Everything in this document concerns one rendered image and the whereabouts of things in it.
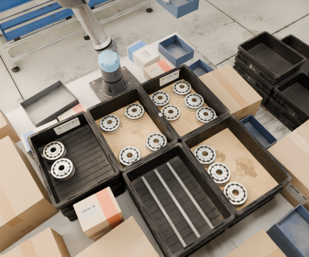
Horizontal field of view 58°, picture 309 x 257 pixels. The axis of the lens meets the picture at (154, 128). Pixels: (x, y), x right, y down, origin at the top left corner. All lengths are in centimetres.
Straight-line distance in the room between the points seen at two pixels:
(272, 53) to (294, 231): 146
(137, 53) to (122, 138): 67
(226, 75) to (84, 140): 85
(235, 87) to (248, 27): 192
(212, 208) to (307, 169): 44
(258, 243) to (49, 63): 263
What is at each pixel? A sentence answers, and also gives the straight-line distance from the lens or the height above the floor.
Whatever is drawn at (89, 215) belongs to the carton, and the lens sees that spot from 118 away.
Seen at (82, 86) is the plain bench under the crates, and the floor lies 70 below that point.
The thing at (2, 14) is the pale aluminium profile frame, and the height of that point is 60.
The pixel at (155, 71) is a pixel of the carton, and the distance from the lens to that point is 177.
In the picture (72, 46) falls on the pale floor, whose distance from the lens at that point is 331.
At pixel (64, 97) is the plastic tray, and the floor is 75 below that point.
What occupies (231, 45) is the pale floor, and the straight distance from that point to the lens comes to 320.
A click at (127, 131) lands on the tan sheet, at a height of 83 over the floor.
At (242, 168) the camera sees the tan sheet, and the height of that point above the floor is 83.
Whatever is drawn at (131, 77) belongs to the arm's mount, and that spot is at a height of 74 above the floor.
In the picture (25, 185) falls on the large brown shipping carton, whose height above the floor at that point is 90.
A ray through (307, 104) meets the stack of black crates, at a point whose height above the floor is 38.
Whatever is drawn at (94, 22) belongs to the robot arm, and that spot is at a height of 112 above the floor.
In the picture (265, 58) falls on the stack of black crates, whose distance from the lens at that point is 238.
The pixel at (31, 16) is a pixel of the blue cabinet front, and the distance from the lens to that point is 304.
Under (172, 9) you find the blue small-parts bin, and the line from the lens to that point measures 166.
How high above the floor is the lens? 203
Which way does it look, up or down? 57 degrees down
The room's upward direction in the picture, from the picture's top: 4 degrees counter-clockwise
